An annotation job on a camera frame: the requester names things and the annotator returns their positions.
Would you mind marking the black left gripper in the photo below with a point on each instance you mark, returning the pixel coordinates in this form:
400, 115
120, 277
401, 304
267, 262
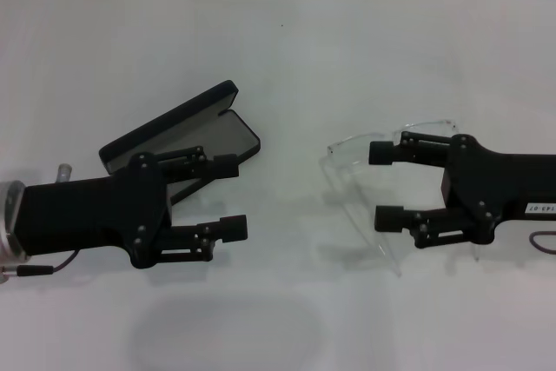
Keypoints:
87, 214

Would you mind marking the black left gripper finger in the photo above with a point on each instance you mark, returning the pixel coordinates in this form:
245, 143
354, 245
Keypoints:
232, 228
226, 167

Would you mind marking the clear white glasses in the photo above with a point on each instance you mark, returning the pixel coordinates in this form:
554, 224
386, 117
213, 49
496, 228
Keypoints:
347, 153

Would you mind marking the black glasses case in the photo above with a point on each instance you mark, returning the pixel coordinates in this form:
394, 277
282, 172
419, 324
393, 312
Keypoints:
182, 114

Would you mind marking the silver cylindrical connector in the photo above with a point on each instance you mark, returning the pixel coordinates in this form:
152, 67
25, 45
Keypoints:
64, 172

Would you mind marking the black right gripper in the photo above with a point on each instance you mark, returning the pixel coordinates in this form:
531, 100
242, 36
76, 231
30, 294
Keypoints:
499, 188

